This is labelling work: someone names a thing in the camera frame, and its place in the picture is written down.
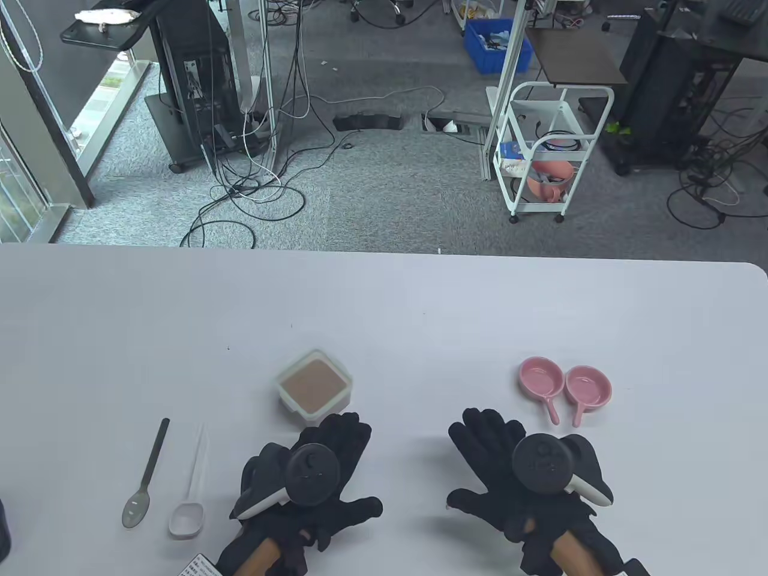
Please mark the person's left hand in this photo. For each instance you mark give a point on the person's left hand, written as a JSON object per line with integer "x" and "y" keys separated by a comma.
{"x": 345, "y": 438}

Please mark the person's right hand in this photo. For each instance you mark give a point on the person's right hand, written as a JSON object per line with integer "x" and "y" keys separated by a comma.
{"x": 486, "y": 432}

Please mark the brown sugar granules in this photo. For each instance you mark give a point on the brown sugar granules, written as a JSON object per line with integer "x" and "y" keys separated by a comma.
{"x": 315, "y": 387}

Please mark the clear container lid green seal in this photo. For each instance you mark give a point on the clear container lid green seal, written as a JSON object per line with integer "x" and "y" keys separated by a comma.
{"x": 345, "y": 375}

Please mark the white plastic coffee spoon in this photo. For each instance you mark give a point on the white plastic coffee spoon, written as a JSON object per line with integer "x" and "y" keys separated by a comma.
{"x": 186, "y": 519}

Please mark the grey disposable spoon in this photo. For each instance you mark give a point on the grey disposable spoon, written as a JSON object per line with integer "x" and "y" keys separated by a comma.
{"x": 136, "y": 510}

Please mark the person's right forearm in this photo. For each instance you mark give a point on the person's right forearm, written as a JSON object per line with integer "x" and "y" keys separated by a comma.
{"x": 573, "y": 552}

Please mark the person's left forearm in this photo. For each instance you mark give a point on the person's left forearm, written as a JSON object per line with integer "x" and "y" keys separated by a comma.
{"x": 258, "y": 555}

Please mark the black white hand controller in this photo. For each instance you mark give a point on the black white hand controller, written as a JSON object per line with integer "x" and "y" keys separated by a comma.
{"x": 543, "y": 465}
{"x": 312, "y": 474}

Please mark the black wrist band white label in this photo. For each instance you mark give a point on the black wrist band white label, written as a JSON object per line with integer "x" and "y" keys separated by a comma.
{"x": 201, "y": 566}
{"x": 635, "y": 568}

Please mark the pink plastic basin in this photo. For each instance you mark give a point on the pink plastic basin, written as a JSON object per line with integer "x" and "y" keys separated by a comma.
{"x": 561, "y": 168}

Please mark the blue white box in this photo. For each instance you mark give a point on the blue white box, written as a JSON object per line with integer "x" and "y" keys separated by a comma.
{"x": 510, "y": 150}

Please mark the grey floor socket box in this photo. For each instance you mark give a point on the grey floor socket box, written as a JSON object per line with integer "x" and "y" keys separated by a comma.
{"x": 456, "y": 117}

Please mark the black power strip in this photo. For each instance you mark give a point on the black power strip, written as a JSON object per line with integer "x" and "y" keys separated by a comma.
{"x": 366, "y": 121}

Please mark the white rolling cart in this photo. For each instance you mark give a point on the white rolling cart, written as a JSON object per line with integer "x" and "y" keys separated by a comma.
{"x": 546, "y": 114}

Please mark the small green object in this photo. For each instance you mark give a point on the small green object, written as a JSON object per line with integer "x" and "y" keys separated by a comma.
{"x": 613, "y": 127}

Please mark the black cylindrical object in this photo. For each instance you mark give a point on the black cylindrical object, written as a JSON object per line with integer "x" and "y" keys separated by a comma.
{"x": 4, "y": 528}

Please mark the blue plastic bin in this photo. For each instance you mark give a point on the blue plastic bin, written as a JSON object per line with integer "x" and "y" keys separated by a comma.
{"x": 480, "y": 57}

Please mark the brown top stand table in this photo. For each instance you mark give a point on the brown top stand table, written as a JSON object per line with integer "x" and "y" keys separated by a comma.
{"x": 576, "y": 57}

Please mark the black computer rack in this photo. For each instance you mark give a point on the black computer rack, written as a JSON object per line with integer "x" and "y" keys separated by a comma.
{"x": 660, "y": 72}

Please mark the black wheeled equipment stand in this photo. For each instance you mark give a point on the black wheeled equipment stand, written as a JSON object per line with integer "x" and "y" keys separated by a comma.
{"x": 192, "y": 36}

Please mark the office chair wheel base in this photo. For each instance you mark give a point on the office chair wheel base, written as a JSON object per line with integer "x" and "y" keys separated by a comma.
{"x": 396, "y": 9}

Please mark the black desk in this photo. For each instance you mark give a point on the black desk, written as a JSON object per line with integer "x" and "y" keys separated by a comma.
{"x": 738, "y": 42}

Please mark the black tray shelf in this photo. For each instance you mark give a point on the black tray shelf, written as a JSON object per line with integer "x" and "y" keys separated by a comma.
{"x": 96, "y": 37}

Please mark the white cloth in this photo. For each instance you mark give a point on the white cloth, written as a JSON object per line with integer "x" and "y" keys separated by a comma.
{"x": 108, "y": 16}

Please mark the black keyboard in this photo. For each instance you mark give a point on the black keyboard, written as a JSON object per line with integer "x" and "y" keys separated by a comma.
{"x": 744, "y": 9}

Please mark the silver metal frame post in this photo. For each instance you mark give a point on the silver metal frame post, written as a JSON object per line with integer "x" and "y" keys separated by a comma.
{"x": 268, "y": 72}
{"x": 507, "y": 60}

